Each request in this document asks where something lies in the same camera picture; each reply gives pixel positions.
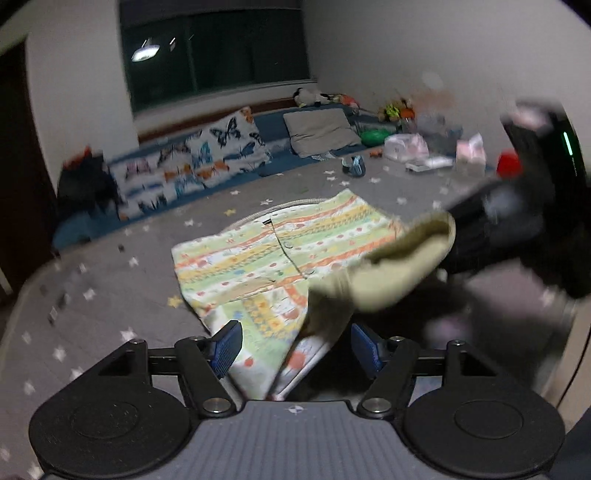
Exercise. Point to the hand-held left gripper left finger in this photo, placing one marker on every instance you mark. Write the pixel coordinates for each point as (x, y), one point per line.
(227, 347)

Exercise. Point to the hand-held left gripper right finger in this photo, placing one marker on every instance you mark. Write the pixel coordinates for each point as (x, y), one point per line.
(367, 349)

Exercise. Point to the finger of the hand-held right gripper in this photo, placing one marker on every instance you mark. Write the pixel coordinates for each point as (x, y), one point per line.
(485, 251)
(485, 201)

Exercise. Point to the striped cartoon-print child's garment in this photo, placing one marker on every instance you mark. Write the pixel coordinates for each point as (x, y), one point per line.
(258, 258)

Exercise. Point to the dark clothes pile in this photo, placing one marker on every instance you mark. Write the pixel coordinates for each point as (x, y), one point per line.
(85, 184)

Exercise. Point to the red plastic stool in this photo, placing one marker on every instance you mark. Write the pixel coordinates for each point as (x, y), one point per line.
(509, 164)

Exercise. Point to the pink tissue pack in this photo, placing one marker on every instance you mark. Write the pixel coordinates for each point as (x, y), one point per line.
(471, 154)

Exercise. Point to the white wet wipes pack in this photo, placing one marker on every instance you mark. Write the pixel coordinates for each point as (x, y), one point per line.
(406, 147)

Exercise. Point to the green round toy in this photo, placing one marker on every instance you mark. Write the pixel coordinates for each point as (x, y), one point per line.
(376, 137)

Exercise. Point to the grey star-print tablecloth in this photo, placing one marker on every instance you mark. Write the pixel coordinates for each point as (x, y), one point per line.
(115, 286)

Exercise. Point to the pair of dark socks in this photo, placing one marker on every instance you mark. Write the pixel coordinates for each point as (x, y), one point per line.
(354, 166)

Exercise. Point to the pink plush toy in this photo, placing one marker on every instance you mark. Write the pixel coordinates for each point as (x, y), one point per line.
(344, 100)

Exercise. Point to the grey cushion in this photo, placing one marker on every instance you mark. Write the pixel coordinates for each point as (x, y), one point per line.
(318, 131)

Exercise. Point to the small butterfly-print pillow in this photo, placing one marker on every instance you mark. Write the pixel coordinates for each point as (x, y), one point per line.
(147, 184)

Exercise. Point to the black and white plush toy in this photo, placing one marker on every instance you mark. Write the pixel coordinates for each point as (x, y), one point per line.
(310, 97)

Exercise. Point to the large butterfly-print pillow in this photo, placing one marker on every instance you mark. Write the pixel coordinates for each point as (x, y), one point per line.
(231, 138)

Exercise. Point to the blue sofa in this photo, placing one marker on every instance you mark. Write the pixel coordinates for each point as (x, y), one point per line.
(272, 122)

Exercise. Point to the dark wooden door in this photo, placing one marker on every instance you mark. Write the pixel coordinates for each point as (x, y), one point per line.
(18, 161)

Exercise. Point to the dark green-framed window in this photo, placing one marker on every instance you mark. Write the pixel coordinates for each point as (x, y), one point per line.
(231, 50)

